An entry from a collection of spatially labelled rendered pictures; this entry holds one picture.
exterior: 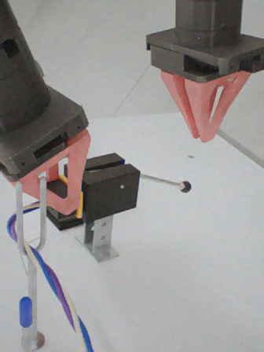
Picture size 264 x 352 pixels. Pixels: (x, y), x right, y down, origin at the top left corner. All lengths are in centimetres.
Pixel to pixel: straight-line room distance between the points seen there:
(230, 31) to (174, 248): 21
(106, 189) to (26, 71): 13
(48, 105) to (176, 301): 20
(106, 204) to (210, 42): 16
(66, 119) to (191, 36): 15
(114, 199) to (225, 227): 16
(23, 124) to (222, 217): 29
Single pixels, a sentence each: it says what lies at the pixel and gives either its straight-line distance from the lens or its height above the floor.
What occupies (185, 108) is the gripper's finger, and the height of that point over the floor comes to 111.
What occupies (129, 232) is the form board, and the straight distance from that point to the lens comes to 49.
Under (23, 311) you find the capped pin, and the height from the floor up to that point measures 122.
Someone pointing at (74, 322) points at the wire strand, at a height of 121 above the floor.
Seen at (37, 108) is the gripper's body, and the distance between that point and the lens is 33.
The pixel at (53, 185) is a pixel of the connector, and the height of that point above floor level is 118.
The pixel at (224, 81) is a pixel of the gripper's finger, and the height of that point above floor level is 111.
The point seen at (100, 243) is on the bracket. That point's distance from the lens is 45.
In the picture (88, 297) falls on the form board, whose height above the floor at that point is 111.
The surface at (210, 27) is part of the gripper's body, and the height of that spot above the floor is 116.
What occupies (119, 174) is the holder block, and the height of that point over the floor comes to 114.
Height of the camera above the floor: 138
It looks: 38 degrees down
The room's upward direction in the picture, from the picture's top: 55 degrees counter-clockwise
